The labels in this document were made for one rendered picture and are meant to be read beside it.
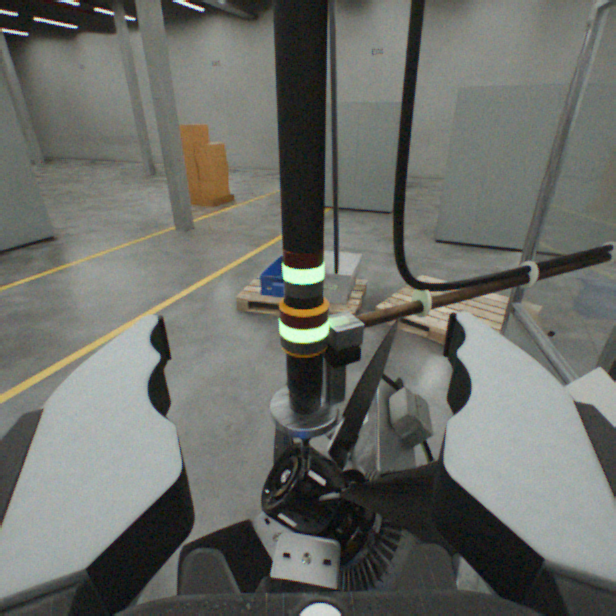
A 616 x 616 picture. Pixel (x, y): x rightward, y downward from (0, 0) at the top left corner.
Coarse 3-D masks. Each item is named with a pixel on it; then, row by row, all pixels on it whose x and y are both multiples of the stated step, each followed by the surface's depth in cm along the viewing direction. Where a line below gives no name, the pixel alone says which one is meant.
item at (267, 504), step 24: (288, 456) 61; (312, 456) 55; (288, 480) 56; (312, 480) 52; (336, 480) 55; (360, 480) 59; (264, 504) 55; (288, 504) 51; (312, 504) 52; (336, 504) 53; (288, 528) 53; (312, 528) 52; (336, 528) 54; (360, 528) 52
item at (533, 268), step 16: (416, 0) 24; (416, 16) 25; (416, 32) 25; (416, 48) 26; (416, 64) 26; (416, 80) 27; (400, 128) 28; (400, 144) 29; (400, 160) 29; (400, 176) 30; (400, 192) 30; (400, 208) 31; (400, 224) 32; (400, 240) 32; (400, 256) 33; (576, 256) 46; (400, 272) 34; (496, 272) 41; (512, 272) 42; (528, 272) 43; (416, 288) 36; (432, 288) 37; (448, 288) 38
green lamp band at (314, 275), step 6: (288, 270) 28; (294, 270) 28; (300, 270) 28; (306, 270) 28; (312, 270) 28; (318, 270) 28; (288, 276) 29; (294, 276) 28; (300, 276) 28; (306, 276) 28; (312, 276) 28; (318, 276) 29; (294, 282) 29; (300, 282) 28; (306, 282) 28; (312, 282) 29
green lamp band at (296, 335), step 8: (328, 320) 31; (280, 328) 31; (288, 328) 30; (320, 328) 30; (328, 328) 32; (288, 336) 31; (296, 336) 30; (304, 336) 30; (312, 336) 30; (320, 336) 31
